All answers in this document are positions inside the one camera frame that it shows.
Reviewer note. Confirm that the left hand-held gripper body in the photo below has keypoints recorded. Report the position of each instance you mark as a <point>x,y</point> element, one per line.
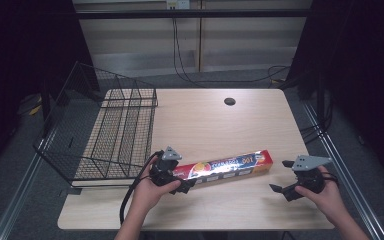
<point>166,168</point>

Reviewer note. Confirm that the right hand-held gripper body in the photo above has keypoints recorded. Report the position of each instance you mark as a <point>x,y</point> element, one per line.
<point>308,178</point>

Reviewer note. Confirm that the long red wrap box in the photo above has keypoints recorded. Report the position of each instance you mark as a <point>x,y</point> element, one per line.
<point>233,166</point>

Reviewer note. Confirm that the person's right hand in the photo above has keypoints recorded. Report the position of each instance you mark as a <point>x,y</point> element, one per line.
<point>330,200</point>

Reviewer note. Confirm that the person's left hand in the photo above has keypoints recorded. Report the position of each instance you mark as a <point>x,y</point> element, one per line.
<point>146,195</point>

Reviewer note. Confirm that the black curtain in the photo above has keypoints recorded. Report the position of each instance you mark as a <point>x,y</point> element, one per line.
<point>363,73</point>
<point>20,60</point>

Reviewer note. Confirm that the black horizontal bar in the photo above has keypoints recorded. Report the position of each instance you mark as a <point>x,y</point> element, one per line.
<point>193,13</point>

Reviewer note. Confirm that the metal floor rail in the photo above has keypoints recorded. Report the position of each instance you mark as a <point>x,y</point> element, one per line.
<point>16,203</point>
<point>343,170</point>

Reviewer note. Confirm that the white wall socket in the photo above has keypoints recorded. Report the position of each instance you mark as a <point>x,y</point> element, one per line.
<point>178,4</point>

